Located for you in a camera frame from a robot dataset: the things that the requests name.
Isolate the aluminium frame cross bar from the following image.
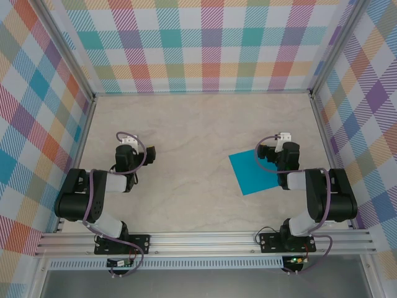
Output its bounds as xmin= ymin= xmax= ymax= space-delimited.
xmin=92 ymin=89 xmax=313 ymax=96

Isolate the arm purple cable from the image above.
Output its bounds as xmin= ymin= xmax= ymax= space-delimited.
xmin=82 ymin=132 xmax=148 ymax=278
xmin=254 ymin=133 xmax=334 ymax=276

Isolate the blue square paper sheet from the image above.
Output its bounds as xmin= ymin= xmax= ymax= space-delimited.
xmin=228 ymin=148 xmax=279 ymax=197

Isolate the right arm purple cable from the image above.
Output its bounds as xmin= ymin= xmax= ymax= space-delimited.
xmin=254 ymin=133 xmax=334 ymax=276

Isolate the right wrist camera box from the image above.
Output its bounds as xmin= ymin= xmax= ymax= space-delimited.
xmin=275 ymin=132 xmax=293 ymax=153

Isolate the aluminium frame post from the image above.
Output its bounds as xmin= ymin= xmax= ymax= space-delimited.
xmin=308 ymin=0 xmax=367 ymax=99
xmin=36 ymin=0 xmax=97 ymax=102

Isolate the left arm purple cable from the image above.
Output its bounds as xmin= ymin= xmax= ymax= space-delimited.
xmin=82 ymin=132 xmax=148 ymax=278

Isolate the slotted grey cable duct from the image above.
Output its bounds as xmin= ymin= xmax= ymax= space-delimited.
xmin=48 ymin=256 xmax=285 ymax=270

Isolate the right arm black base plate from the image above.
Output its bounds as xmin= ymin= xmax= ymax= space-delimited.
xmin=259 ymin=232 xmax=317 ymax=254

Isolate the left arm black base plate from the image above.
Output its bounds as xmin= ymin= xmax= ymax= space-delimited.
xmin=94 ymin=234 xmax=151 ymax=256

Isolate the aluminium side rail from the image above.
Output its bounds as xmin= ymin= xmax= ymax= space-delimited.
xmin=310 ymin=94 xmax=357 ymax=230
xmin=55 ymin=96 xmax=97 ymax=233

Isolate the aluminium mounting rail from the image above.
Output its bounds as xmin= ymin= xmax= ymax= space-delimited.
xmin=33 ymin=229 xmax=378 ymax=257

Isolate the grey metal panel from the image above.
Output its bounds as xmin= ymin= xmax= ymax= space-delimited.
xmin=40 ymin=268 xmax=373 ymax=298

